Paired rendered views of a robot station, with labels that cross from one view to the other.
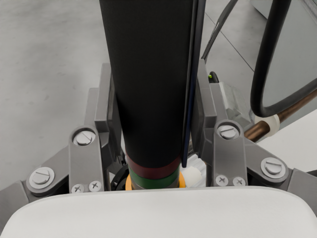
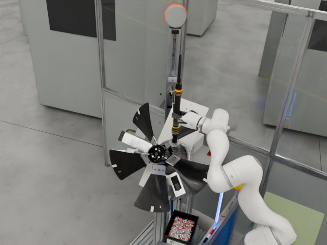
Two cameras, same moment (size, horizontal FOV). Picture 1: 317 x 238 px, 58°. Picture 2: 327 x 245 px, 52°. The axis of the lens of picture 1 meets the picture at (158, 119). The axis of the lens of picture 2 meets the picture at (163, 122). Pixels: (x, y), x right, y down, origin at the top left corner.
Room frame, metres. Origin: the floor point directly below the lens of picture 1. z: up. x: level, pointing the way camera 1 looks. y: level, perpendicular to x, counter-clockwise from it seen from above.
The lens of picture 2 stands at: (-0.76, 1.41, 2.53)
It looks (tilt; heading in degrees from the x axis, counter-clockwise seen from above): 33 degrees down; 304
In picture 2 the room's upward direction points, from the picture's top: 3 degrees clockwise
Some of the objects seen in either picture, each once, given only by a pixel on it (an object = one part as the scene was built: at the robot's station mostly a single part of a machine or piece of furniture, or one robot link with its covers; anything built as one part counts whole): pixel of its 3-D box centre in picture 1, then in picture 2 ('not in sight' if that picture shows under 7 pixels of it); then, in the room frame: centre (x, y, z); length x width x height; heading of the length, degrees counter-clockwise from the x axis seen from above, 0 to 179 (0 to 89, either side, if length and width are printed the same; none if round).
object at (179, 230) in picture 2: not in sight; (180, 230); (-0.10, 0.17, 0.84); 0.19 x 0.14 x 0.04; 107
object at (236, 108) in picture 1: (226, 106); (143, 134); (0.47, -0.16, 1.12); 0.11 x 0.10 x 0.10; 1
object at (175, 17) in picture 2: not in sight; (175, 15); (0.52, -0.58, 1.88); 0.17 x 0.15 x 0.16; 1
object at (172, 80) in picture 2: not in sight; (172, 83); (0.47, -0.50, 1.41); 0.10 x 0.07 x 0.08; 126
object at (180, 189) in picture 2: not in sight; (180, 184); (0.05, -0.03, 0.98); 0.20 x 0.16 x 0.20; 91
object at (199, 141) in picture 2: not in sight; (190, 141); (0.30, -0.57, 0.92); 0.17 x 0.16 x 0.11; 91
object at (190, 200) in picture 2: not in sight; (190, 191); (0.22, -0.55, 0.42); 0.04 x 0.04 x 0.83; 1
